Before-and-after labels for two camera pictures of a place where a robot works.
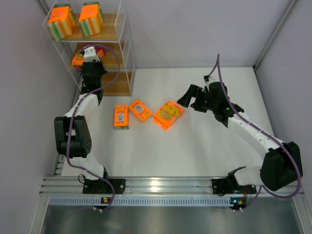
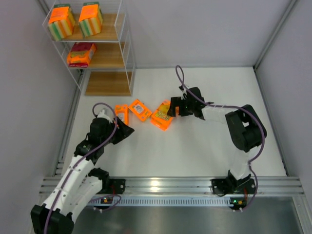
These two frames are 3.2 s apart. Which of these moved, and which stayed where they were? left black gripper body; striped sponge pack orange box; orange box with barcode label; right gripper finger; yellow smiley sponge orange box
Moved: left black gripper body; right gripper finger
Stayed: striped sponge pack orange box; yellow smiley sponge orange box; orange box with barcode label
